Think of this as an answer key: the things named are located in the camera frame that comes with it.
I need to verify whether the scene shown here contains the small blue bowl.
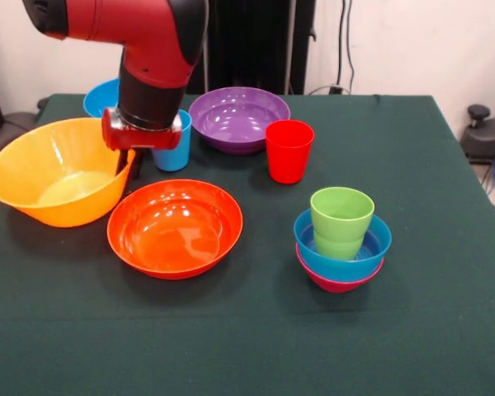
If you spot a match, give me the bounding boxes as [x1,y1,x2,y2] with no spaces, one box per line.
[293,208,393,284]

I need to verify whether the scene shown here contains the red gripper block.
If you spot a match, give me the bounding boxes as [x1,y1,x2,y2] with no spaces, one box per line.
[101,107,183,181]

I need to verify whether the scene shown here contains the purple bowl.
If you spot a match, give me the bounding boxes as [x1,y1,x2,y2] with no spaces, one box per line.
[188,87,292,156]

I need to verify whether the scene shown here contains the orange bowl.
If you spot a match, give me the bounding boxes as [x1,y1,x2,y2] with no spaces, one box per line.
[106,178,244,281]

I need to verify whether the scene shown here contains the black hanging cable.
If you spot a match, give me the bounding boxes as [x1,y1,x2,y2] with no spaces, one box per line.
[336,0,356,95]

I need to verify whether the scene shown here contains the green cup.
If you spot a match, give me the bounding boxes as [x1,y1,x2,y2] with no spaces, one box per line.
[309,186,375,262]

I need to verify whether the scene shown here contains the red cup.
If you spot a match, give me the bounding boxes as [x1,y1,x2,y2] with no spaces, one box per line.
[265,119,315,186]

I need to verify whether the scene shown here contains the blue cup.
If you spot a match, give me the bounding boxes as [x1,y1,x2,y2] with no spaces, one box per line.
[150,109,193,172]

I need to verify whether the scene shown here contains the dark green tablecloth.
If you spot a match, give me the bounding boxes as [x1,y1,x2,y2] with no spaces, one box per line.
[0,93,495,396]

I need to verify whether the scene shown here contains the large yellow bowl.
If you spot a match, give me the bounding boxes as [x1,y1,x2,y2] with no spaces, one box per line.
[0,117,136,229]

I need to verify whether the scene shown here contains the large blue bowl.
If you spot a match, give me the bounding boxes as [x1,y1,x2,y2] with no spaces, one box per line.
[83,78,121,120]

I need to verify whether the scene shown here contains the pink bowl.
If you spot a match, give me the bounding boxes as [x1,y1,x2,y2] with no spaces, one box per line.
[295,243,385,295]

